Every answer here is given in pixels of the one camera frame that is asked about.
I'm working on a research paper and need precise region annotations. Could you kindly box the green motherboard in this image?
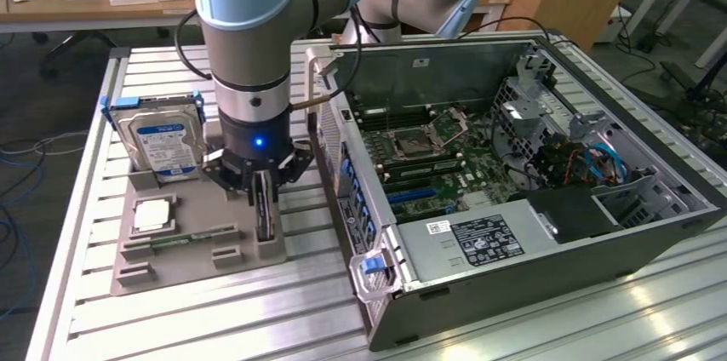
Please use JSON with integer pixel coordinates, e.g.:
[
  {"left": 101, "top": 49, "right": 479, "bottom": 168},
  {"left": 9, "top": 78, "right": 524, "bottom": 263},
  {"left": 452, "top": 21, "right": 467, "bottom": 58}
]
[{"left": 344, "top": 95, "right": 535, "bottom": 226}]

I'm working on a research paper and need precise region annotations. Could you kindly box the grey power supply unit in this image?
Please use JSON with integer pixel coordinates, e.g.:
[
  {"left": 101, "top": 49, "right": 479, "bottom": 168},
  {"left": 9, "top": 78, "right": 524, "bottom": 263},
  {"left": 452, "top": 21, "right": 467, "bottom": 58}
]
[{"left": 393, "top": 198, "right": 563, "bottom": 286}]

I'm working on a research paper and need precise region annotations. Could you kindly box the small metal drive bracket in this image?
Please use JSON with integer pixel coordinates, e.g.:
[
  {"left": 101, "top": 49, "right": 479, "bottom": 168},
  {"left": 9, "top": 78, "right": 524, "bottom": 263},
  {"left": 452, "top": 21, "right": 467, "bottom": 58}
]
[{"left": 590, "top": 167, "right": 666, "bottom": 232}]

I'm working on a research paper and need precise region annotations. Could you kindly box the blue case latch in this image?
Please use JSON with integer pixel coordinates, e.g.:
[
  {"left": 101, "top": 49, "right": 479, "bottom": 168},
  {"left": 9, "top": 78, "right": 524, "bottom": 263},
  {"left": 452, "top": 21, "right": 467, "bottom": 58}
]
[{"left": 361, "top": 255, "right": 389, "bottom": 290}]

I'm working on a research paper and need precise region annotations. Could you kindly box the blue disk data wire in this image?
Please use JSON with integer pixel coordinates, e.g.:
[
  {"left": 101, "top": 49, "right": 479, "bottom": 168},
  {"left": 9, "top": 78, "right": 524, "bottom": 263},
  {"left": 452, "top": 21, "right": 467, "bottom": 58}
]
[{"left": 583, "top": 141, "right": 630, "bottom": 186}]

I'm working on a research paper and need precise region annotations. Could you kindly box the blue expansion slot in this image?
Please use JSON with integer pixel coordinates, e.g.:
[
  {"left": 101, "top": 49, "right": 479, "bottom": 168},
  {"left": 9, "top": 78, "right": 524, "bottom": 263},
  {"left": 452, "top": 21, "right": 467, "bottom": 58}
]
[{"left": 387, "top": 185, "right": 433, "bottom": 205}]

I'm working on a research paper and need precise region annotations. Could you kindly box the blue floor cable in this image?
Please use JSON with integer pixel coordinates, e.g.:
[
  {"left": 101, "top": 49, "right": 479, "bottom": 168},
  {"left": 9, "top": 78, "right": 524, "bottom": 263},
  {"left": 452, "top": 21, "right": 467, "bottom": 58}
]
[{"left": 0, "top": 139, "right": 49, "bottom": 319}]

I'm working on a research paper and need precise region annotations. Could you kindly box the silver chipset heatsink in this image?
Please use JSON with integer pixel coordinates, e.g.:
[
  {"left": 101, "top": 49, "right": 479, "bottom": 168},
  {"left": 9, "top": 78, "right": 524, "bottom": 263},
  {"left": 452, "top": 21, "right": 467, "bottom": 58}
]
[{"left": 466, "top": 191, "right": 496, "bottom": 209}]

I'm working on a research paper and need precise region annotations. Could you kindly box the metal disk bay cage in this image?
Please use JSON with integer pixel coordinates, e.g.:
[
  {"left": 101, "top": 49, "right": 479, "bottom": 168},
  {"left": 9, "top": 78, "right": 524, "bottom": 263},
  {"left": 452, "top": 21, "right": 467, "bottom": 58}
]
[{"left": 488, "top": 75, "right": 576, "bottom": 169}]

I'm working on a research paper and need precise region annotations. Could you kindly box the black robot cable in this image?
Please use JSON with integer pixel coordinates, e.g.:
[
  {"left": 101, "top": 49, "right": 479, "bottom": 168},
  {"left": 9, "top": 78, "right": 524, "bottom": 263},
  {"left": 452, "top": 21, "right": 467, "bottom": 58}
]
[{"left": 173, "top": 0, "right": 409, "bottom": 94}]

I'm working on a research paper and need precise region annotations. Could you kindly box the black cable over case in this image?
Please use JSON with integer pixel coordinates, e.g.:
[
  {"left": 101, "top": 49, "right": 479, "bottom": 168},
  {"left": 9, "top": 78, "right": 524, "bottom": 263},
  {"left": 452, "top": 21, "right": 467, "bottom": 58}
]
[{"left": 448, "top": 15, "right": 578, "bottom": 49}]

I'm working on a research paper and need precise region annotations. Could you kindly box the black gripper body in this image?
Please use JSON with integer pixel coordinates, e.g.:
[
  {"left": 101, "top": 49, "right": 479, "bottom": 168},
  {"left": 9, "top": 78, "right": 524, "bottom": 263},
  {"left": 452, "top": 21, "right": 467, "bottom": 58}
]
[{"left": 217, "top": 112, "right": 297, "bottom": 179}]

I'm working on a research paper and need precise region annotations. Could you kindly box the green RAM stick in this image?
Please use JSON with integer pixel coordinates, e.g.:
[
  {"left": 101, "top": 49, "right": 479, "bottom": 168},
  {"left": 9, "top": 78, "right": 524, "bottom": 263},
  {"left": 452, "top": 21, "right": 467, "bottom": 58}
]
[{"left": 148, "top": 228, "right": 220, "bottom": 248}]

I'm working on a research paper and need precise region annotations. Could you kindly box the green graphics card black shroud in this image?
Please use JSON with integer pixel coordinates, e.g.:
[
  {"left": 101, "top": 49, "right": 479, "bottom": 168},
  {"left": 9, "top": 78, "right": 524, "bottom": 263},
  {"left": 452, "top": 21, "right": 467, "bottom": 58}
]
[{"left": 251, "top": 169, "right": 280, "bottom": 247}]

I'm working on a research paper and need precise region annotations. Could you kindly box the open grey PC case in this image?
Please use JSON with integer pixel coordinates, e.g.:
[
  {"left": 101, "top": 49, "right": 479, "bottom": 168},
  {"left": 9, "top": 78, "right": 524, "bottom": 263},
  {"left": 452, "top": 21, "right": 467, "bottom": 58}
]
[{"left": 304, "top": 35, "right": 722, "bottom": 352}]

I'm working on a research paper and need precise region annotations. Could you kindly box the silver CPU chip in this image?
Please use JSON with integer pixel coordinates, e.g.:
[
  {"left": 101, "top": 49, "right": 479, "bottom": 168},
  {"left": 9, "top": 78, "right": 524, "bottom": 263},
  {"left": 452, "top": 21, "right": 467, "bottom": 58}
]
[{"left": 132, "top": 198, "right": 176, "bottom": 234}]

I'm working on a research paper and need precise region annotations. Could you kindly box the white floor cable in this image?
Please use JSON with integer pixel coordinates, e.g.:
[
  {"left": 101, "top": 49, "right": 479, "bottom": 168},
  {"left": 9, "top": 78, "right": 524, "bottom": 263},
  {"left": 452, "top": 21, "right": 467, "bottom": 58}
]
[{"left": 0, "top": 129, "right": 89, "bottom": 158}]

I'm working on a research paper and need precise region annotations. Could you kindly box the black office chair base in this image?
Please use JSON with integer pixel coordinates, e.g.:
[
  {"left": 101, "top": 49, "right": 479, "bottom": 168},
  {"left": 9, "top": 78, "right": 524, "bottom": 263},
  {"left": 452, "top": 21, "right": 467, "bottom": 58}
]
[{"left": 31, "top": 30, "right": 124, "bottom": 79}]

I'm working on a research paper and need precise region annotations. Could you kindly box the grey parts rack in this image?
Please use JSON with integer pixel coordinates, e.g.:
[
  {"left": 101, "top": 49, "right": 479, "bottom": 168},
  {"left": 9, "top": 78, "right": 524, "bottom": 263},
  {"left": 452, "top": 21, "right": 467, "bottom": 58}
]
[{"left": 109, "top": 120, "right": 289, "bottom": 297}]

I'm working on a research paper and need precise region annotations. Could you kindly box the RAM stick with white label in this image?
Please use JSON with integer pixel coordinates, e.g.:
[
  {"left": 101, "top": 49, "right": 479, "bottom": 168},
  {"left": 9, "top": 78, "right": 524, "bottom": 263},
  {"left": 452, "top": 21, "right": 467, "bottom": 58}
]
[{"left": 380, "top": 158, "right": 463, "bottom": 177}]

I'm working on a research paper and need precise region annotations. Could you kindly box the metal socket cover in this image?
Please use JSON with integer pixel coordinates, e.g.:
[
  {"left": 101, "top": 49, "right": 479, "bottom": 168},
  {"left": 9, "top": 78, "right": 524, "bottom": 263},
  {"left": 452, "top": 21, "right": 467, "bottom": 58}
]
[{"left": 425, "top": 106, "right": 471, "bottom": 135}]

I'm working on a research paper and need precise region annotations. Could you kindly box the red black disk power wire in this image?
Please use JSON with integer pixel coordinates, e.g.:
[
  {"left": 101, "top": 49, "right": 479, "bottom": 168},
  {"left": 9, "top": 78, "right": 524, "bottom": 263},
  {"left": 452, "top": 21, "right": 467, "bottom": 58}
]
[{"left": 559, "top": 146, "right": 592, "bottom": 187}]

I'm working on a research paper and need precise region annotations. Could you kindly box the hard disk with blue bracket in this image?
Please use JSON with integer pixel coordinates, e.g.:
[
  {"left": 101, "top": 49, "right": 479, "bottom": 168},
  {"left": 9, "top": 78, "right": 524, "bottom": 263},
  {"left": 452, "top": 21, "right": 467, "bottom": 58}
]
[{"left": 100, "top": 90, "right": 207, "bottom": 186}]

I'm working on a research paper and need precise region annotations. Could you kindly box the white desk frame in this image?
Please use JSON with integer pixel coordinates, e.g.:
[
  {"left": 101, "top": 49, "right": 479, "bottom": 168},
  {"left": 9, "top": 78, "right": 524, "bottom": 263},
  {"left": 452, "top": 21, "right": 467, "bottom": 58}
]
[{"left": 616, "top": 0, "right": 727, "bottom": 71}]

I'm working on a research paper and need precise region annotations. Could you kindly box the CPU socket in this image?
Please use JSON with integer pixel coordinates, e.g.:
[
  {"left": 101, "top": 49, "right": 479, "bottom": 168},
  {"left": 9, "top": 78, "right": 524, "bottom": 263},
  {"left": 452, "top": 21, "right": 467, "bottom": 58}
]
[{"left": 393, "top": 128, "right": 440, "bottom": 158}]

